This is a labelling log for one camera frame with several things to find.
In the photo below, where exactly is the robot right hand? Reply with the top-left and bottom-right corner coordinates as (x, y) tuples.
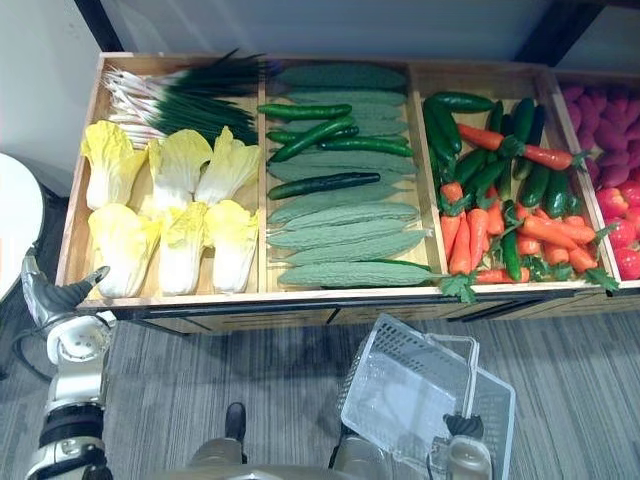
(442, 411), (487, 441)

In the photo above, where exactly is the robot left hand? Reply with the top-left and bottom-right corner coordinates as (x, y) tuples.
(20, 247), (112, 327)

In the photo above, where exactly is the clear white plastic shopping basket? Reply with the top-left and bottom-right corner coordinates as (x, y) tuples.
(339, 313), (517, 480)

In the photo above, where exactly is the yellow napa cabbage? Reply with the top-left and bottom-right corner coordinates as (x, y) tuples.
(80, 119), (149, 211)
(158, 201), (210, 297)
(193, 125), (263, 207)
(87, 203), (165, 299)
(138, 128), (214, 217)
(203, 199), (261, 295)

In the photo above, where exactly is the white round table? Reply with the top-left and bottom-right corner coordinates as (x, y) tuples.
(0, 151), (47, 303)

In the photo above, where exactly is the robot right leg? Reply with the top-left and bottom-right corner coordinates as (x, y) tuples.
(328, 431), (390, 475)

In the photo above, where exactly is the robot leg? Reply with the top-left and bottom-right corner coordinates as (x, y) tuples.
(328, 431), (390, 475)
(188, 401), (250, 470)

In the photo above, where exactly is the orange carrot with leaves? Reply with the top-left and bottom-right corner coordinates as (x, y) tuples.
(439, 211), (462, 275)
(466, 206), (491, 257)
(485, 198), (507, 237)
(541, 241), (572, 267)
(438, 266), (532, 305)
(516, 234), (545, 258)
(518, 143), (590, 173)
(566, 244), (622, 294)
(439, 181), (471, 217)
(516, 214), (580, 252)
(449, 211), (474, 277)
(536, 208), (619, 247)
(456, 122), (527, 159)

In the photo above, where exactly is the pale green bitter gourd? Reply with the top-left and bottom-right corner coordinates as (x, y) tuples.
(294, 102), (410, 137)
(276, 260), (447, 290)
(272, 64), (408, 92)
(286, 88), (408, 108)
(266, 216), (420, 248)
(267, 148), (419, 176)
(266, 163), (407, 185)
(267, 182), (402, 225)
(283, 228), (430, 267)
(269, 201), (421, 229)

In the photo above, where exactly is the robot silver torso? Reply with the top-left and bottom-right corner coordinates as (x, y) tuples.
(143, 461), (451, 480)

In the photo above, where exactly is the long wooden display crate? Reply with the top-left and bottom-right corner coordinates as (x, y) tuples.
(54, 51), (622, 309)

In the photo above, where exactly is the robot left leg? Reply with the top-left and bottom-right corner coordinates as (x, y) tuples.
(188, 401), (250, 470)

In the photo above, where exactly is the red bell pepper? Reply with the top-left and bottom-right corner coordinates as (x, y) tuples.
(604, 216), (640, 251)
(595, 186), (632, 220)
(619, 179), (640, 210)
(613, 246), (640, 282)

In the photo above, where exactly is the green onion bunch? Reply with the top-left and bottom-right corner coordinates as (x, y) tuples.
(102, 47), (267, 147)

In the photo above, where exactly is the wooden crate with red produce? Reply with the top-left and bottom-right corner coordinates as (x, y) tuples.
(548, 68), (640, 297)

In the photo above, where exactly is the dark green cucumber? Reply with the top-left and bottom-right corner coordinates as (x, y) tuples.
(266, 171), (382, 202)
(526, 103), (547, 147)

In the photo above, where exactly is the black cable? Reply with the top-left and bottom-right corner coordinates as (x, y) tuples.
(8, 323), (57, 377)

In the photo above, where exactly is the black frame post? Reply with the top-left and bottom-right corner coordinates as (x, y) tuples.
(73, 0), (125, 54)
(513, 0), (603, 69)

